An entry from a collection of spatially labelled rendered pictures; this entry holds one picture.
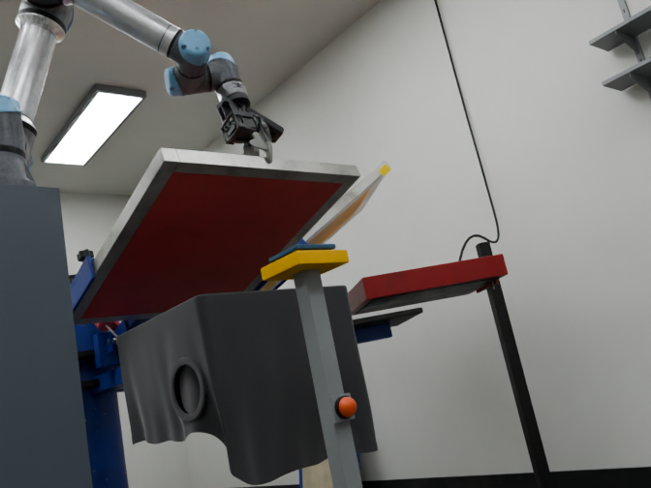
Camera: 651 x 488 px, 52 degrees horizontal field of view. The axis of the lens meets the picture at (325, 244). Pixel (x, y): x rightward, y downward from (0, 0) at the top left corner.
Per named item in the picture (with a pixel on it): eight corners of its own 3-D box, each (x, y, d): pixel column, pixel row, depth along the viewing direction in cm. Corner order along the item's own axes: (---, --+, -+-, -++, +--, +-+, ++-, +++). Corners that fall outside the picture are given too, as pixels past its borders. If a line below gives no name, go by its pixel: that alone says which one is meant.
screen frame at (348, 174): (360, 175, 181) (356, 165, 183) (164, 160, 144) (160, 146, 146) (232, 311, 233) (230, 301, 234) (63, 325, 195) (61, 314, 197)
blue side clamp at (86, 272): (110, 276, 177) (105, 255, 180) (92, 277, 174) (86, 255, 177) (77, 327, 197) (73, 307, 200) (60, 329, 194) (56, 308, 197)
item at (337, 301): (384, 450, 166) (349, 284, 175) (230, 495, 137) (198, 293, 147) (376, 450, 168) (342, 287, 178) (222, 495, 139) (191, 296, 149)
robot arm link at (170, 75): (165, 53, 165) (207, 49, 168) (162, 76, 175) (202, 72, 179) (172, 82, 163) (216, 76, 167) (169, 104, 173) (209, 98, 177)
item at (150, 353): (252, 452, 146) (226, 293, 154) (218, 461, 140) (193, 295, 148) (163, 463, 179) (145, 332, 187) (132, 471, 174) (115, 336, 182)
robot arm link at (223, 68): (201, 72, 180) (231, 69, 183) (212, 103, 176) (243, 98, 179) (202, 50, 173) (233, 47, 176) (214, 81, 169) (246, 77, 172)
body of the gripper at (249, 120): (226, 146, 166) (212, 110, 171) (255, 149, 172) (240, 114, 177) (239, 127, 161) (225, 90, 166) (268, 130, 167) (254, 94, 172)
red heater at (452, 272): (470, 297, 316) (464, 273, 319) (510, 277, 272) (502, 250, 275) (347, 320, 305) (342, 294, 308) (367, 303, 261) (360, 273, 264)
